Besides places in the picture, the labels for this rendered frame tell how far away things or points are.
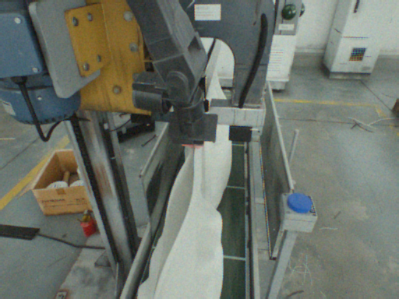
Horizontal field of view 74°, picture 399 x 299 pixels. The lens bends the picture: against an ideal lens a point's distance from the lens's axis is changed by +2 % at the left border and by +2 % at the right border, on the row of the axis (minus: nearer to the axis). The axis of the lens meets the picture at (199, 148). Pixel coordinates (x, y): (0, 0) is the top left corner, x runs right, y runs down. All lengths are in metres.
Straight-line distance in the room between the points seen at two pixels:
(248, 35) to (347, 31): 3.75
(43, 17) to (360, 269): 1.75
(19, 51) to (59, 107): 0.15
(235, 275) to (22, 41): 0.99
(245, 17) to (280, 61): 2.90
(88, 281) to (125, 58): 1.23
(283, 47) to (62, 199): 2.81
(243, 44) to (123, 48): 0.28
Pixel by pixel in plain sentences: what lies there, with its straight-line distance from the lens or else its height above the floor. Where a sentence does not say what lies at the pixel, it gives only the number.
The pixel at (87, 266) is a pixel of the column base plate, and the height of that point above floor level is 0.02.
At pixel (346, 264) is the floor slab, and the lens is 1.79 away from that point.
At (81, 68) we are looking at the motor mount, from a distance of 0.60.
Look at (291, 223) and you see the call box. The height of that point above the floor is 0.81.
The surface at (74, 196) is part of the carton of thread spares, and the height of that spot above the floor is 0.16.
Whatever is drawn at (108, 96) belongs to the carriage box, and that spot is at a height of 1.07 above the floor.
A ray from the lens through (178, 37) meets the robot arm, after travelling 0.39.
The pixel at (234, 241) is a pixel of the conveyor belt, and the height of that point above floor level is 0.38.
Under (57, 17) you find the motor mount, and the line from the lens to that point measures 0.57.
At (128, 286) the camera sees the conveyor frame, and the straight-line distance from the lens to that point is 1.09.
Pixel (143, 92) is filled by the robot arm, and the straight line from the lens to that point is 0.48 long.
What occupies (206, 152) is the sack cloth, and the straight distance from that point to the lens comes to 1.07.
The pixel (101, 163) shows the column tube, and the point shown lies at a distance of 0.99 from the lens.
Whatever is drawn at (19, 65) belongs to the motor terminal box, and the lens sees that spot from 0.52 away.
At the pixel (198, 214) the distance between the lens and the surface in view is 0.71.
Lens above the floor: 1.36
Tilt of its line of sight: 35 degrees down
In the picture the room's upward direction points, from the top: straight up
